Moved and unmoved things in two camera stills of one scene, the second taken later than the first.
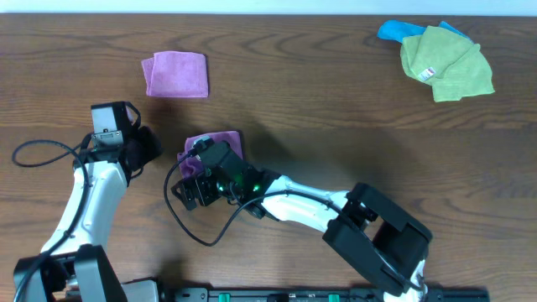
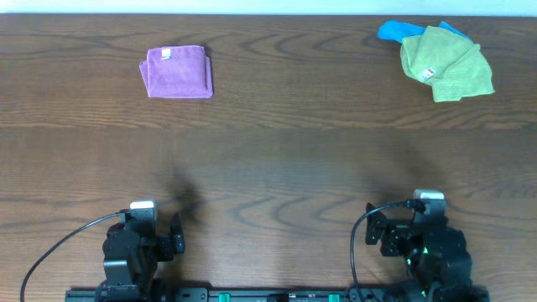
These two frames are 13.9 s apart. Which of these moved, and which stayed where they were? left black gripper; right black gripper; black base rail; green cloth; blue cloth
Moved: right black gripper; left black gripper
Stayed: blue cloth; green cloth; black base rail
